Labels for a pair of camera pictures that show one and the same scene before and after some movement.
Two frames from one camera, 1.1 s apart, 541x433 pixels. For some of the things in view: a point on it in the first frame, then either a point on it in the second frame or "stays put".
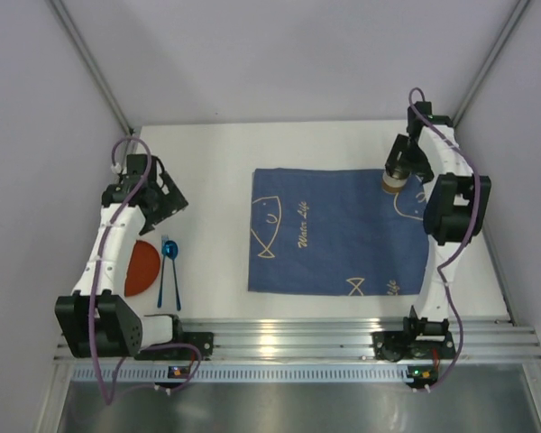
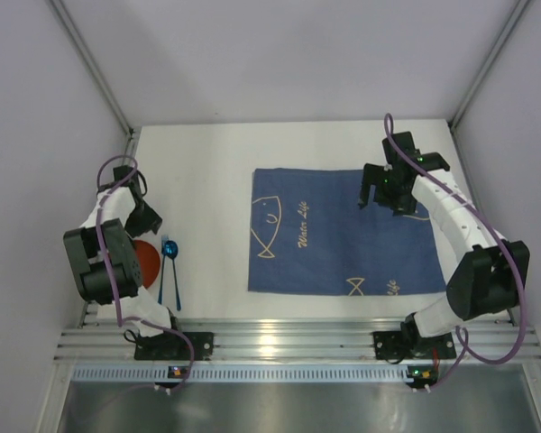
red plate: x=142 y=269 stays put
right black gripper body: x=399 y=161 to x=380 y=181
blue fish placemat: x=335 y=232 stays put
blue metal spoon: x=171 y=250 stays put
